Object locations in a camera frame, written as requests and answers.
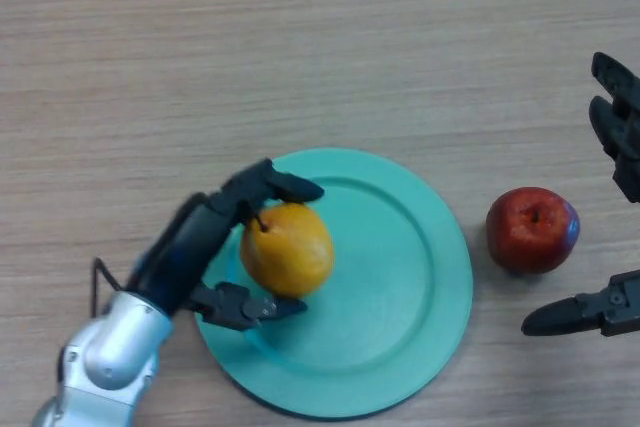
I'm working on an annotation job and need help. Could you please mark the yellow pear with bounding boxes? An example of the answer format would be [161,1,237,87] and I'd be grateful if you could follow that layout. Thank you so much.
[239,202,335,298]

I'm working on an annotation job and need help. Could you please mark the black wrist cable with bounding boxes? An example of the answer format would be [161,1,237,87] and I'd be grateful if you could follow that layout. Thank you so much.
[89,256,126,318]

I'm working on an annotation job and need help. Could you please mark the red apple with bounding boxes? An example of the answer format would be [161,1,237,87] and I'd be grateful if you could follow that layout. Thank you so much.
[485,186,581,275]

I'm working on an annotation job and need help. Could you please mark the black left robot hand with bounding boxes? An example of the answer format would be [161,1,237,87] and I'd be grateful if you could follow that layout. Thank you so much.
[124,157,325,332]

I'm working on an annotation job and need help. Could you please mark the green round plate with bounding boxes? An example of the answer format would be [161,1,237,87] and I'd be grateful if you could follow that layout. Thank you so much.
[192,147,474,419]

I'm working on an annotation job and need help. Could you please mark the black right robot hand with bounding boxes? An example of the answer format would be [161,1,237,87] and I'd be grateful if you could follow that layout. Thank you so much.
[520,51,640,338]

